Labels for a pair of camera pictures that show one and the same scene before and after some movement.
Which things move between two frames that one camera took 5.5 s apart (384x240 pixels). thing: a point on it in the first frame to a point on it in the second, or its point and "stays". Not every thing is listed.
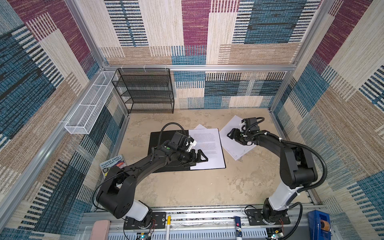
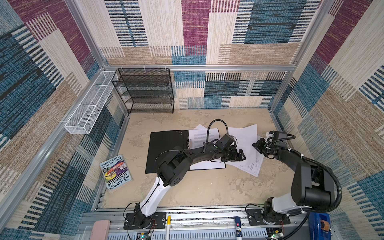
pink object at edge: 100,230 stays
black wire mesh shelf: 145,90 stays
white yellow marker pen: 169,221 stays
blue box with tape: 319,225 stays
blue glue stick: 238,228 stays
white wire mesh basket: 87,111 stays
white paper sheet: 237,149 to 246,136
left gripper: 192,161 to 233,156
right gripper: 234,134 to 257,145
